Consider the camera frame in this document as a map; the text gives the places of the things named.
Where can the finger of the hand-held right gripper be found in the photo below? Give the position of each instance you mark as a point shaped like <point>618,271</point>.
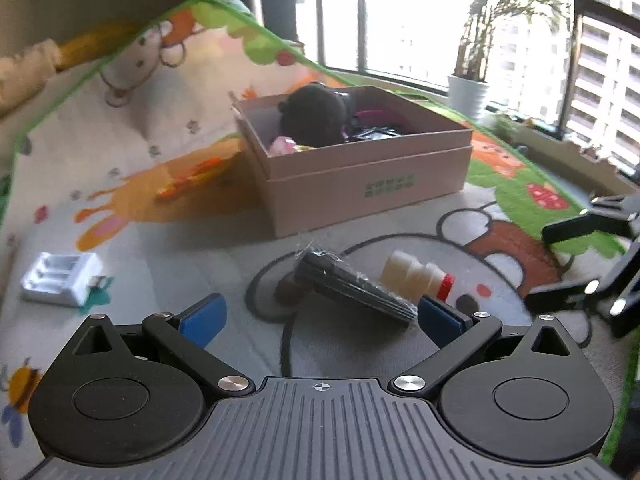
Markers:
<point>555,295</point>
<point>570,227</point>

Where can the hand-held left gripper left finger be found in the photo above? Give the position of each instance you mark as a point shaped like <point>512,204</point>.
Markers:
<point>205,317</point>

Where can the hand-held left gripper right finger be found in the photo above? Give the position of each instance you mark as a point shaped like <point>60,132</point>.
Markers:
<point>440,317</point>

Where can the small white bottle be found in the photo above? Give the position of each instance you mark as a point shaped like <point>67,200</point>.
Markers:
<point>415,275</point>

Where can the black packet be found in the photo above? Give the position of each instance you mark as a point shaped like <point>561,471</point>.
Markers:
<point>350,285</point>

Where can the white battery charger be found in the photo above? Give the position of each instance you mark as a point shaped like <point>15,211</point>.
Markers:
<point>60,280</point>

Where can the pink cardboard box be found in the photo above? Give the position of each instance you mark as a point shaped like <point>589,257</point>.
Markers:
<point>350,185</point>

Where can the pink yellow toy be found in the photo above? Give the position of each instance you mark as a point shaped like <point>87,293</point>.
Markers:
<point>282,145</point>

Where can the black plush toy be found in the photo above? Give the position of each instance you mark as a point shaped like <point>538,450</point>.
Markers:
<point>312,115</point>

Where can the printed cartoon play mat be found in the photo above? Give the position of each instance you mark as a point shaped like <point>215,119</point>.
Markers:
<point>200,260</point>

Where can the long windowsill planter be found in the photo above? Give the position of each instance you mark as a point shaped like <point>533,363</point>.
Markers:
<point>550,145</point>

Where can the white plant pot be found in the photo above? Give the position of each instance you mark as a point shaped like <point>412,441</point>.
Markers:
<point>467,92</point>

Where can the black framed item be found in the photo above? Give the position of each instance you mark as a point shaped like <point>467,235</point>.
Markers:
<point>375,132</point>

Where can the magenta item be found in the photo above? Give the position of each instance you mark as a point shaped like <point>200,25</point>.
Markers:
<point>375,112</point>

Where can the green potted plant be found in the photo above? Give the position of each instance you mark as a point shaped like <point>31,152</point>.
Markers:
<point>480,20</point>

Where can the long yellow pillow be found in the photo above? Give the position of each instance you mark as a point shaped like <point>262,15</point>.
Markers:
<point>90,45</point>

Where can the dark window frame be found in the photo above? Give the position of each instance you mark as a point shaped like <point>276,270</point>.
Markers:
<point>573,60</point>

